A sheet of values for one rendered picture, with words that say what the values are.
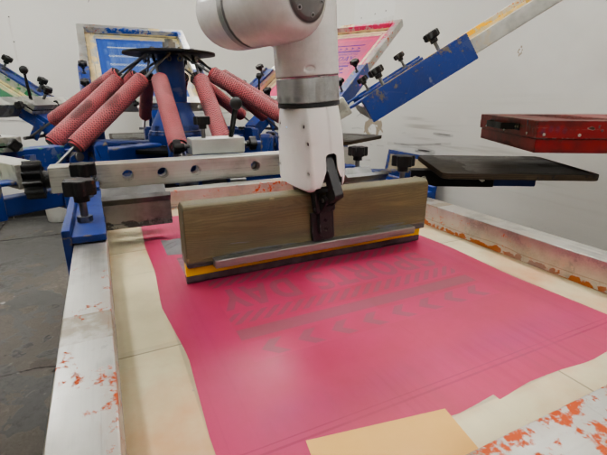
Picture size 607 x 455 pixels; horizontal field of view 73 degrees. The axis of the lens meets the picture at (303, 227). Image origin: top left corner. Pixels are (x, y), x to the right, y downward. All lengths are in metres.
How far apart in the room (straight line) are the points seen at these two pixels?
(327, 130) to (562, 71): 2.28
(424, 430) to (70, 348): 0.26
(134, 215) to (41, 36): 4.24
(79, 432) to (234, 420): 0.10
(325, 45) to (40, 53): 4.44
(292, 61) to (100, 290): 0.31
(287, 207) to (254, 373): 0.23
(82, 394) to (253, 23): 0.33
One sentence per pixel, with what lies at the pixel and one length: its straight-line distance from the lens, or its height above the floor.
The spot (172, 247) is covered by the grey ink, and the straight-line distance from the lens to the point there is 0.63.
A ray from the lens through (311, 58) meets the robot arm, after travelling 0.48.
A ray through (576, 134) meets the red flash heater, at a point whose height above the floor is 1.07.
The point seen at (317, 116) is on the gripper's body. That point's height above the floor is 1.15.
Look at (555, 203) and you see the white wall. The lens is 2.70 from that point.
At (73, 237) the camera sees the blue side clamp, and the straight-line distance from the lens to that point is 0.59.
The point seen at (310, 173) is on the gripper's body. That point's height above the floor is 1.08.
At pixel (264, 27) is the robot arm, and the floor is 1.23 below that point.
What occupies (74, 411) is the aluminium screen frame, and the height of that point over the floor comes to 0.99.
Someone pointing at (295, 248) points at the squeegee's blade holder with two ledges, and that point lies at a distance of 0.52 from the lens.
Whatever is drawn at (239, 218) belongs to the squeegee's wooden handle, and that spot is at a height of 1.03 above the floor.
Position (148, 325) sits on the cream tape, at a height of 0.95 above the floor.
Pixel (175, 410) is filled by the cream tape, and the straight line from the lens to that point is 0.34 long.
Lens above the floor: 1.17
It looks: 18 degrees down
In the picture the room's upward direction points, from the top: straight up
